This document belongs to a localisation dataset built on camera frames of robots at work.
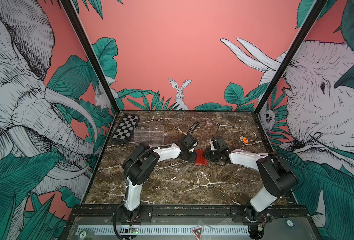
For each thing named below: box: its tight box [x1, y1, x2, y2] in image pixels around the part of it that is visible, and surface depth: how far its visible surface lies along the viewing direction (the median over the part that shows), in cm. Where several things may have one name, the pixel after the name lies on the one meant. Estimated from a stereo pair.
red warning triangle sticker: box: [191, 227, 203, 240], surface depth 70 cm
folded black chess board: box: [111, 115, 140, 144], surface depth 106 cm
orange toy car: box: [239, 136, 249, 144], surface depth 105 cm
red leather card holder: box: [194, 149, 208, 166], surface depth 95 cm
